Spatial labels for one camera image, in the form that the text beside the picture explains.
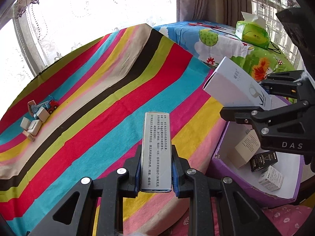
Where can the black box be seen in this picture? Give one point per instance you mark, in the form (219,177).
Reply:
(263,162)

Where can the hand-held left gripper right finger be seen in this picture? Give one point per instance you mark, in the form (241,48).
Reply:
(175,179)

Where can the purple cardboard box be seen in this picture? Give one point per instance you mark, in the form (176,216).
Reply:
(222,174)

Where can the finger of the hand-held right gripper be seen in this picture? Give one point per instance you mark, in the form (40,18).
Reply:
(246,115)
(283,83)

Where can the cream cardboard box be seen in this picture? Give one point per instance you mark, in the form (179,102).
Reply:
(243,150)

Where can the orange and blue packet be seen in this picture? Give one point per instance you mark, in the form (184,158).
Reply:
(30,102)

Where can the small white barcode box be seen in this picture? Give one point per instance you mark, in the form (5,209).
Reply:
(270,178)

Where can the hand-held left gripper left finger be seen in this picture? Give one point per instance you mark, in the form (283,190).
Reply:
(137,177)

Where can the long grey-white box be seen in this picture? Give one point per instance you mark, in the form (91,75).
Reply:
(228,83)

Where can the green tissue pack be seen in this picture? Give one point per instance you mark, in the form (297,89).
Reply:
(253,35)

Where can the striped colourful blanket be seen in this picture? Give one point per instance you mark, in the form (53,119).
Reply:
(98,103)

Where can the brown patterned curtain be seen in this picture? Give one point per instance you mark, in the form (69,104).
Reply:
(209,0)

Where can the pink floral cushion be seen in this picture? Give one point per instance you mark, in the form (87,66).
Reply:
(283,218)

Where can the sheer lace curtain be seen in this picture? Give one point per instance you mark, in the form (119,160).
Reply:
(98,5)

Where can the white cardboard box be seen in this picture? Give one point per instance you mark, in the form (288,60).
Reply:
(34,127)
(43,114)

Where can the red toy car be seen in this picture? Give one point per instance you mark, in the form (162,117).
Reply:
(52,105)

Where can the cartoon printed tablecloth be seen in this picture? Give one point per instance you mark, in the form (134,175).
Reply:
(187,34)

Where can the white printed medicine box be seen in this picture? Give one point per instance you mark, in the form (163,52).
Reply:
(155,152)

